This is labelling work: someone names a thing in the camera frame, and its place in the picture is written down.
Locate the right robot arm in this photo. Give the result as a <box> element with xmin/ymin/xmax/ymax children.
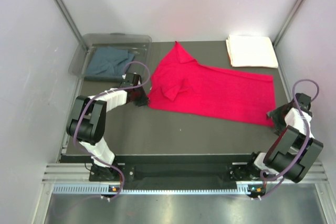
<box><xmin>245</xmin><ymin>93</ymin><xmax>323</xmax><ymax>183</ymax></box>

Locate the folded white t shirt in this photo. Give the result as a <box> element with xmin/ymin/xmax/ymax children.
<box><xmin>225</xmin><ymin>35</ymin><xmax>278</xmax><ymax>69</ymax></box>

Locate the right aluminium corner post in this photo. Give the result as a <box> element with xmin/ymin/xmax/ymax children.
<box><xmin>272</xmin><ymin>0</ymin><xmax>305</xmax><ymax>48</ymax></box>

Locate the grey-blue t shirt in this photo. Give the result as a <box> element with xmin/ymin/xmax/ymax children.
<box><xmin>86</xmin><ymin>47</ymin><xmax>134</xmax><ymax>77</ymax></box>

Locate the aluminium frame rail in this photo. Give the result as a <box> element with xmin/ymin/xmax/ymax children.
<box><xmin>42</xmin><ymin>162</ymin><xmax>328</xmax><ymax>184</ymax></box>

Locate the pink t shirt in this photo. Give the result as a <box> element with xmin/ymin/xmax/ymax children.
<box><xmin>148</xmin><ymin>42</ymin><xmax>276</xmax><ymax>126</ymax></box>

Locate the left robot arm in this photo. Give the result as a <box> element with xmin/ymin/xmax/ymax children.
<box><xmin>66</xmin><ymin>73</ymin><xmax>149</xmax><ymax>181</ymax></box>

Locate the left aluminium corner post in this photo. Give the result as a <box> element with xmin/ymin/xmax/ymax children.
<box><xmin>54</xmin><ymin>0</ymin><xmax>88</xmax><ymax>51</ymax></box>

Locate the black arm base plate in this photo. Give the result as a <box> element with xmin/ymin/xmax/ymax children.
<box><xmin>89</xmin><ymin>155</ymin><xmax>276</xmax><ymax>183</ymax></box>

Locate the aluminium corner post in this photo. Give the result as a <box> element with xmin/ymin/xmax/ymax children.
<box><xmin>272</xmin><ymin>0</ymin><xmax>305</xmax><ymax>48</ymax></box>
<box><xmin>54</xmin><ymin>0</ymin><xmax>88</xmax><ymax>51</ymax></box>

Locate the grey slotted cable duct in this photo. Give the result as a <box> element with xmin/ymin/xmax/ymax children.
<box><xmin>52</xmin><ymin>182</ymin><xmax>266</xmax><ymax>195</ymax></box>

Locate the clear plastic bin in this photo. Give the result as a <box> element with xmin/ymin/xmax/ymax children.
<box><xmin>68</xmin><ymin>33</ymin><xmax>152</xmax><ymax>82</ymax></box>

